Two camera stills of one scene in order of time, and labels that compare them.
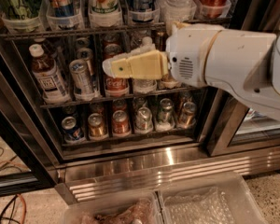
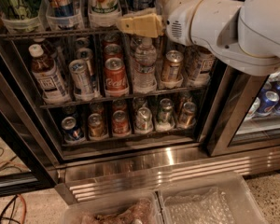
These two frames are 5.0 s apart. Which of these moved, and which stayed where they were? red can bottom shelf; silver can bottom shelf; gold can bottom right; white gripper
Moved: white gripper
Stayed: red can bottom shelf; silver can bottom shelf; gold can bottom right
